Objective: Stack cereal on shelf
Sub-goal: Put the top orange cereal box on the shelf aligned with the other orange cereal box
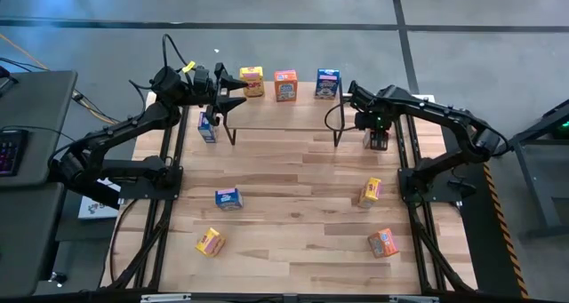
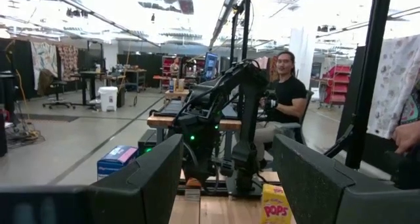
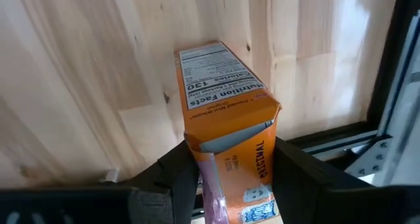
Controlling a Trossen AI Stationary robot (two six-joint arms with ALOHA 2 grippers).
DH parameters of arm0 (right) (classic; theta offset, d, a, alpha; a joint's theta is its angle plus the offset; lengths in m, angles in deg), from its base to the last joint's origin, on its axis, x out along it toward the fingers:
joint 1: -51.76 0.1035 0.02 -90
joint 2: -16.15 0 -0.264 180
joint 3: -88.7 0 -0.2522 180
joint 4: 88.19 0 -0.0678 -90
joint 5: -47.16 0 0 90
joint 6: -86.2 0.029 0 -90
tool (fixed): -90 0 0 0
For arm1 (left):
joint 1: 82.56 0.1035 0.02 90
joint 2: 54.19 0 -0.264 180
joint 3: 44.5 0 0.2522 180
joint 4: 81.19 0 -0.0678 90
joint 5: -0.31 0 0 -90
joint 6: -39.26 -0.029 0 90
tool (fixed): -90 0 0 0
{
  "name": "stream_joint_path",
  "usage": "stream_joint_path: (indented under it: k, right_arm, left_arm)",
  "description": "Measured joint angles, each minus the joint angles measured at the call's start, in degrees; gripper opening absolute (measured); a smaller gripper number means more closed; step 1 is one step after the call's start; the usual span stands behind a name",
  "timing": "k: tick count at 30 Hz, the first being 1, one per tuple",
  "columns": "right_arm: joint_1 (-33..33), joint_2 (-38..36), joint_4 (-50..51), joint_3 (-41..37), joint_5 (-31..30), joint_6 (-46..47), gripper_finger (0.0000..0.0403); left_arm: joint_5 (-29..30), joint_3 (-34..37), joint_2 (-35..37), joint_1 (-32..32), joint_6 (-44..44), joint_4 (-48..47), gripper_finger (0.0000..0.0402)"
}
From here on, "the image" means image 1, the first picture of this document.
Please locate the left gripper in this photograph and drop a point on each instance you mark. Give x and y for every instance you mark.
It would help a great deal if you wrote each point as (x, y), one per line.
(205, 98)

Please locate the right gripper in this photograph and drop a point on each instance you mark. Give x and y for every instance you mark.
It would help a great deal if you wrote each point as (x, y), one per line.
(373, 121)

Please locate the yellow Corn Pops cereal box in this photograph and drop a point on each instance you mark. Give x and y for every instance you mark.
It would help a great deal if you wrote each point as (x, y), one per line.
(370, 192)
(252, 83)
(210, 243)

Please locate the blue Frosted Flakes cereal box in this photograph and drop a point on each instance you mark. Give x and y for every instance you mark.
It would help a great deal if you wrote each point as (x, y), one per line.
(327, 87)
(229, 201)
(206, 132)

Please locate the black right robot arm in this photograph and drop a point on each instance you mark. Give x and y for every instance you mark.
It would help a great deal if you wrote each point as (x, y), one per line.
(444, 116)

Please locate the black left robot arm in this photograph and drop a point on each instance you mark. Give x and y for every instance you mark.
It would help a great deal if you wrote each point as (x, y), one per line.
(115, 132)

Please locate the wooden shelf black metal legs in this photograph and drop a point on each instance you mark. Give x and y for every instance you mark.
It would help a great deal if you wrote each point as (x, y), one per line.
(284, 114)

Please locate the black yellow hazard tape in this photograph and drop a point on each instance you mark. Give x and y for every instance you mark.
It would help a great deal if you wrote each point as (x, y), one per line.
(502, 227)

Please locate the white cardboard box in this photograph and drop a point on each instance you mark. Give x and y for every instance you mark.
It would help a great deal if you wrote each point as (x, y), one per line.
(95, 209)

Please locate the black metal side stand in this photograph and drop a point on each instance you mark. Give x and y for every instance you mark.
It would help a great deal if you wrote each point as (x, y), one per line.
(540, 192)

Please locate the grey desk top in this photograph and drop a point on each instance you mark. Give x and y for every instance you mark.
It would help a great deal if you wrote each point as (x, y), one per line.
(40, 107)
(26, 241)

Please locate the black control box green lights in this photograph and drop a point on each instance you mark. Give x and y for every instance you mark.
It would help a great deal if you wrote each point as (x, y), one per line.
(562, 132)

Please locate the black backlit keyboard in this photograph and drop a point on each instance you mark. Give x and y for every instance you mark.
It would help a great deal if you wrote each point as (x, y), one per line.
(11, 154)

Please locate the desk leg caster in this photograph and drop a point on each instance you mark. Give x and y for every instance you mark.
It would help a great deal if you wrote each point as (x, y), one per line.
(58, 278)

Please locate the black aluminium table frame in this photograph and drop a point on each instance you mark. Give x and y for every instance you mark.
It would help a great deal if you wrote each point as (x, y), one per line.
(401, 154)

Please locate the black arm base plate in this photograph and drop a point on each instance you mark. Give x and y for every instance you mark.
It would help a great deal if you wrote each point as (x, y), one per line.
(438, 196)
(171, 192)

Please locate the silver metal bracket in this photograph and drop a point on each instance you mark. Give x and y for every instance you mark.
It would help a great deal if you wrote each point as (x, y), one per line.
(413, 299)
(164, 298)

